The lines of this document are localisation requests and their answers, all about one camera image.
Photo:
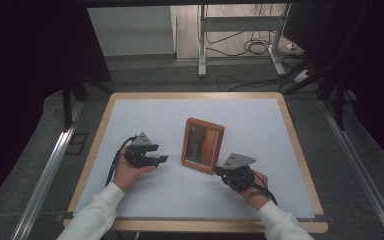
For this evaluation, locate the wooden picture frame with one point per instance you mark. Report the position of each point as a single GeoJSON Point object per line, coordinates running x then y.
{"type": "Point", "coordinates": [202, 145]}

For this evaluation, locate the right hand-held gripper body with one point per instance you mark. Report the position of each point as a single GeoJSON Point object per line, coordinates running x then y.
{"type": "Point", "coordinates": [238, 171]}

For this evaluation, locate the dark curtain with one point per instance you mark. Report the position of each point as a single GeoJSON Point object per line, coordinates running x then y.
{"type": "Point", "coordinates": [376, 73]}
{"type": "Point", "coordinates": [23, 83]}

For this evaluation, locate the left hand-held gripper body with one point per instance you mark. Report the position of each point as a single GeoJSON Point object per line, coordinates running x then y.
{"type": "Point", "coordinates": [140, 150]}

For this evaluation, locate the white cabinet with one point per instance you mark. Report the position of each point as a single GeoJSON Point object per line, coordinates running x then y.
{"type": "Point", "coordinates": [133, 31]}

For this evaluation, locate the black floor bracket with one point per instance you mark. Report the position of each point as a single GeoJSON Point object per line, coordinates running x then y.
{"type": "Point", "coordinates": [76, 144]}

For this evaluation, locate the white metal desk frame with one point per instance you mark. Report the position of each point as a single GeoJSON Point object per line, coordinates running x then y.
{"type": "Point", "coordinates": [240, 24]}

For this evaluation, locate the white power strip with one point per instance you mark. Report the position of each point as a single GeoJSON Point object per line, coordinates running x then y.
{"type": "Point", "coordinates": [302, 76]}

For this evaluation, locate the aluminium rail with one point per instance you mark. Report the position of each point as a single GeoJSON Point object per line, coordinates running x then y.
{"type": "Point", "coordinates": [43, 180]}
{"type": "Point", "coordinates": [363, 166]}

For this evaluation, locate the person's right hand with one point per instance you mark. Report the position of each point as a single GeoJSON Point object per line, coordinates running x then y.
{"type": "Point", "coordinates": [255, 196]}

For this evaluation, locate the black metal stand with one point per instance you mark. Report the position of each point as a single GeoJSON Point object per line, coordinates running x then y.
{"type": "Point", "coordinates": [67, 106]}
{"type": "Point", "coordinates": [339, 103]}

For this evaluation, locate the person's left hand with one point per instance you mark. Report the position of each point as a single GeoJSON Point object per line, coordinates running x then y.
{"type": "Point", "coordinates": [128, 175]}

